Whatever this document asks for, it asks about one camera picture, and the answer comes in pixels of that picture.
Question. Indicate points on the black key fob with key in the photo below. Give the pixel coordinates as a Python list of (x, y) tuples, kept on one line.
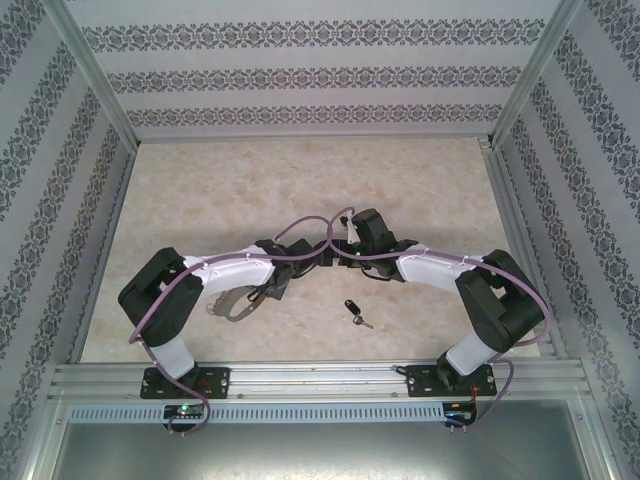
[(351, 306)]

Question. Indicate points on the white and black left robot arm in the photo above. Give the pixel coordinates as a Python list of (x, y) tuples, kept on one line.
[(235, 272)]

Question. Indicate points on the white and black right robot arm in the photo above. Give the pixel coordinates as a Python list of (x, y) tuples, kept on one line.
[(430, 270)]

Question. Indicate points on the grey metal sheet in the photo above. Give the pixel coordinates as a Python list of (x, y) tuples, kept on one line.
[(320, 455)]

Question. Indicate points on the aluminium table edge rail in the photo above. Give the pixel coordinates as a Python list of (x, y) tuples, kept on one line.
[(522, 250), (310, 138)]

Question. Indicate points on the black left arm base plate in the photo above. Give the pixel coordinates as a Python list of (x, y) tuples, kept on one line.
[(220, 382)]

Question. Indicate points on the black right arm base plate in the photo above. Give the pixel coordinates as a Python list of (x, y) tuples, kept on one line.
[(422, 382)]

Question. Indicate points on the aluminium frame post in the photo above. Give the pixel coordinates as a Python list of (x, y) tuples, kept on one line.
[(95, 75), (537, 70)]

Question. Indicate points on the aluminium lower frame beam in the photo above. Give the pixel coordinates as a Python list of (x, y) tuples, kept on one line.
[(597, 445), (42, 440)]

